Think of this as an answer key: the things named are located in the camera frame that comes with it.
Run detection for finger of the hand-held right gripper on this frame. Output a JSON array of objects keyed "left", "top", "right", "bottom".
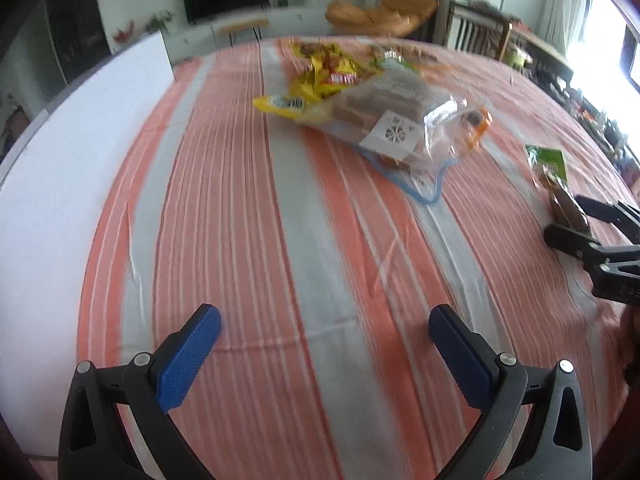
[
  {"left": 574, "top": 194, "right": 640, "bottom": 228},
  {"left": 543, "top": 223, "right": 640, "bottom": 273}
]

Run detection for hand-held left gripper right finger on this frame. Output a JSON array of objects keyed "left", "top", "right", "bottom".
[{"left": 428, "top": 303, "right": 593, "bottom": 480}]

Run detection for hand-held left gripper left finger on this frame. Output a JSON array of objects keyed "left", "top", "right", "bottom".
[{"left": 58, "top": 303, "right": 222, "bottom": 480}]

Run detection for green snack packet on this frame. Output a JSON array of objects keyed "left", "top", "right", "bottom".
[{"left": 525, "top": 143, "right": 594, "bottom": 234}]

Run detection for yellow snack packet red label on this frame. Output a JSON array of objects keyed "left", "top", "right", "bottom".
[{"left": 292, "top": 41, "right": 386, "bottom": 102}]

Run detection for person's right hand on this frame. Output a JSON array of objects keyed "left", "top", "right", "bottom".
[{"left": 618, "top": 305, "right": 640, "bottom": 386}]

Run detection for cluttered side table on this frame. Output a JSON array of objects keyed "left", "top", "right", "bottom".
[{"left": 505, "top": 25, "right": 640, "bottom": 173}]

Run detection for small orange packet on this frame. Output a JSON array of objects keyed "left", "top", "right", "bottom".
[{"left": 462, "top": 107, "right": 494, "bottom": 150}]

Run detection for clear plastic zip bag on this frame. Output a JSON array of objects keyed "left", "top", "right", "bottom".
[{"left": 299, "top": 66, "right": 494, "bottom": 206}]

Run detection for wooden chair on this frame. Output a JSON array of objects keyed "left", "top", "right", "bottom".
[{"left": 446, "top": 0, "right": 514, "bottom": 62}]

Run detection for white foam board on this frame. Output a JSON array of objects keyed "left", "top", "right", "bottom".
[{"left": 0, "top": 30, "right": 176, "bottom": 461}]

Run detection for brown wafer biscuit pack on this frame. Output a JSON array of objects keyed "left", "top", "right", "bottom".
[{"left": 334, "top": 72, "right": 432, "bottom": 132}]

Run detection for brown snack packet orange edge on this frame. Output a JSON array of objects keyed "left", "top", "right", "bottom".
[{"left": 369, "top": 44, "right": 442, "bottom": 65}]

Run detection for orange lounge chair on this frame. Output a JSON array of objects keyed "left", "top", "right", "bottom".
[{"left": 325, "top": 0, "right": 440, "bottom": 39}]

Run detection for red flower plant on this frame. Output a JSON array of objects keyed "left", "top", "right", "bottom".
[{"left": 112, "top": 20, "right": 139, "bottom": 45}]

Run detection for potted plant green leaves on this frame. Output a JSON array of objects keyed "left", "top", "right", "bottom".
[{"left": 144, "top": 9, "right": 174, "bottom": 34}]

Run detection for wooden stool black legs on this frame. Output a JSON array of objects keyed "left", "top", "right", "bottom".
[{"left": 219, "top": 16, "right": 271, "bottom": 47}]

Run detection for white television cabinet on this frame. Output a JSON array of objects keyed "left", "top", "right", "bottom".
[{"left": 162, "top": 6, "right": 335, "bottom": 63}]

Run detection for dark display cabinet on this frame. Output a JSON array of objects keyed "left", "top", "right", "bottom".
[{"left": 44, "top": 0, "right": 112, "bottom": 87}]

